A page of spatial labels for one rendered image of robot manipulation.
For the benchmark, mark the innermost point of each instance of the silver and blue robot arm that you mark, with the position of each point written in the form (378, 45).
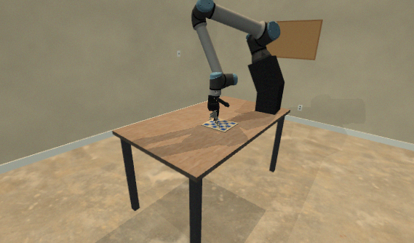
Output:
(263, 34)

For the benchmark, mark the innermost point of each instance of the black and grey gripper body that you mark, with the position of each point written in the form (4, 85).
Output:
(214, 103)

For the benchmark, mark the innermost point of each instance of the blue and cream chessboard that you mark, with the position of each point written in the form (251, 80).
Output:
(222, 122)

